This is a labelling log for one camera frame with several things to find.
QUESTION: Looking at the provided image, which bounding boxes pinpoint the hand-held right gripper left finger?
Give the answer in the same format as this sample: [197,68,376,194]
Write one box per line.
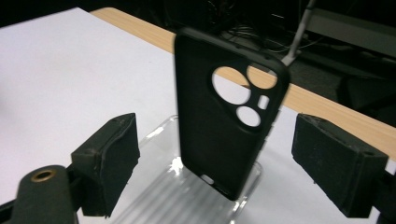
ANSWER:
[70,112,141,218]

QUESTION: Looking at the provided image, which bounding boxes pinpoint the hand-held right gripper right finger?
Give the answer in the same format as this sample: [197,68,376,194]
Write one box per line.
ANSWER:
[291,113,389,218]

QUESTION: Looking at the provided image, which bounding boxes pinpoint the clear plastic tray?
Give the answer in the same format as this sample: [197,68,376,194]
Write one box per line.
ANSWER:
[111,115,264,224]

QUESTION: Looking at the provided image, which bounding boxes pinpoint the black chair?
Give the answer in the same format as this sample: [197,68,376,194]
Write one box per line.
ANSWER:
[337,73,396,127]

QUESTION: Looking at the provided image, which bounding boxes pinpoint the white board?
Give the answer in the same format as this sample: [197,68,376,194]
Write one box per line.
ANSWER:
[0,7,396,224]

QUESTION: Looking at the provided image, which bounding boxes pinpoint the white-legged desk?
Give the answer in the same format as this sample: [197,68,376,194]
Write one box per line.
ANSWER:
[281,0,396,68]

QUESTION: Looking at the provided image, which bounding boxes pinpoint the bundle of floor cables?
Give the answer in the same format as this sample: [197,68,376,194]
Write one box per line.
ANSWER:
[205,0,325,54]

